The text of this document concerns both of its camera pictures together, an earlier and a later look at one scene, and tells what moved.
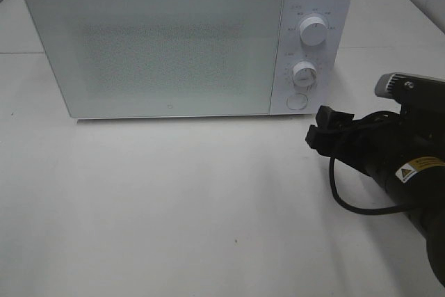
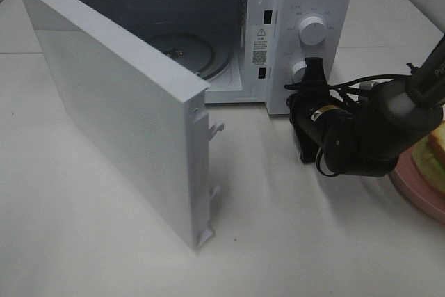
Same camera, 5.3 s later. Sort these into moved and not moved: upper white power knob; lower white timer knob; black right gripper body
Moved: black right gripper body
Not moved: lower white timer knob; upper white power knob
